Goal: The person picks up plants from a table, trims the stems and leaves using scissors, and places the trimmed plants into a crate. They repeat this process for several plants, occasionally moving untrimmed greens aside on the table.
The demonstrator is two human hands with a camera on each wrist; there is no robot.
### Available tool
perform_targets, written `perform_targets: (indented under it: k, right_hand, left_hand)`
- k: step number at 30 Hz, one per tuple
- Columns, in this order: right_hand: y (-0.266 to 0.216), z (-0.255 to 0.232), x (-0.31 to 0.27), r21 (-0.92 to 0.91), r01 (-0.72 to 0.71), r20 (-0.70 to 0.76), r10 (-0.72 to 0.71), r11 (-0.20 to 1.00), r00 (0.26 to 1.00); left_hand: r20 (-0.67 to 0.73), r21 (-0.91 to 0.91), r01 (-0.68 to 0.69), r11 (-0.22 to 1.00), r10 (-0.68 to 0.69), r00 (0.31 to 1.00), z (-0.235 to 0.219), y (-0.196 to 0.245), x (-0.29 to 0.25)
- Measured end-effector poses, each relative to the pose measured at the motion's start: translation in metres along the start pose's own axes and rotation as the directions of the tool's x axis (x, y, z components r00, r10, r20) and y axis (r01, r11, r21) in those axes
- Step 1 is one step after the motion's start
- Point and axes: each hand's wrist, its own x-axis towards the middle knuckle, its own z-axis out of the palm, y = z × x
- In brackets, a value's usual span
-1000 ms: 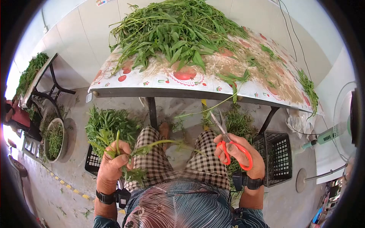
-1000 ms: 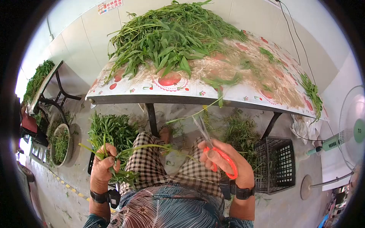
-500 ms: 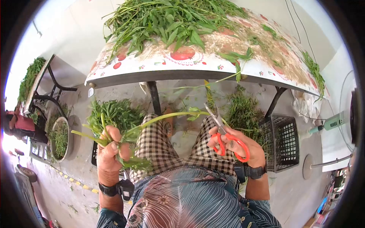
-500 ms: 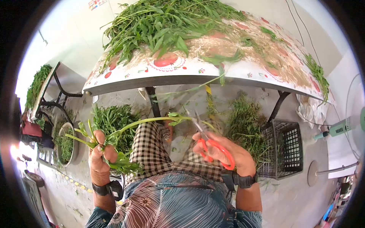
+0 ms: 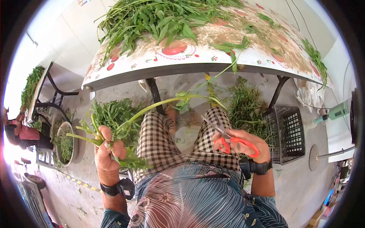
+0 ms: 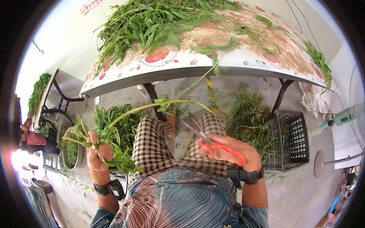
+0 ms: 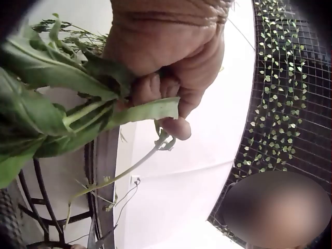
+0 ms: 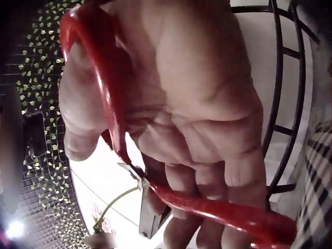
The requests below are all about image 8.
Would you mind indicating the person's right hand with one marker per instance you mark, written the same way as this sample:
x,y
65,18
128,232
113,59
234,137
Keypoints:
x,y
197,85

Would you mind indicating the green plant stem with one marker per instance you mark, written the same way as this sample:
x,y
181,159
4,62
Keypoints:
x,y
114,201

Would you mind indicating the person's right fingers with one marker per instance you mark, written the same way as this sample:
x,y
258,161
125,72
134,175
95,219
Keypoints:
x,y
207,181

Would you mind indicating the green leaf vine wall mesh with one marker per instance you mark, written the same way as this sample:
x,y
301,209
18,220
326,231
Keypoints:
x,y
44,64

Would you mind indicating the black and white checked cloth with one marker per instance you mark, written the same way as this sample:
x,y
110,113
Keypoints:
x,y
317,181

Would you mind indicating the person's right thumb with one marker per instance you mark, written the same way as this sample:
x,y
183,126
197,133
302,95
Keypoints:
x,y
77,111

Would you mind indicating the bright round lamp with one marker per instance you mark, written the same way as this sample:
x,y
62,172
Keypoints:
x,y
14,229

